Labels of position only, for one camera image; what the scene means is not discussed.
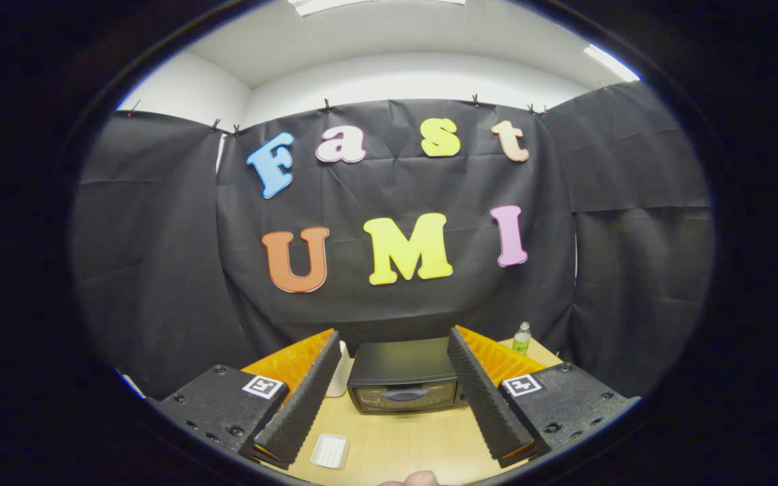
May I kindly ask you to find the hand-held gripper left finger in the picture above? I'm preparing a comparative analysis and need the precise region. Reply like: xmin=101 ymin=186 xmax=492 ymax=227
xmin=149 ymin=329 xmax=342 ymax=470

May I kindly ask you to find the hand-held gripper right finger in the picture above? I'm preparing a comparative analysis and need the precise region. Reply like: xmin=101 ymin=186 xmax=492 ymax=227
xmin=446 ymin=325 xmax=641 ymax=469

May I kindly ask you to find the black toaster oven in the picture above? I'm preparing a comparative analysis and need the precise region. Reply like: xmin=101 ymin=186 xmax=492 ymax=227
xmin=347 ymin=336 xmax=465 ymax=414

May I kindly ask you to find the white pop-up toaster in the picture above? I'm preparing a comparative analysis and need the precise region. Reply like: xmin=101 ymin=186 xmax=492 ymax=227
xmin=326 ymin=341 xmax=351 ymax=398

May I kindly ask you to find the white rectangular dish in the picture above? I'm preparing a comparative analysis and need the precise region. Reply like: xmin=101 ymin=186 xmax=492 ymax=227
xmin=310 ymin=433 xmax=351 ymax=470

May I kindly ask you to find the long ceiling light panel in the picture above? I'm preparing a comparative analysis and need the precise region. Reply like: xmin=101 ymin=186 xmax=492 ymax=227
xmin=288 ymin=0 xmax=467 ymax=18

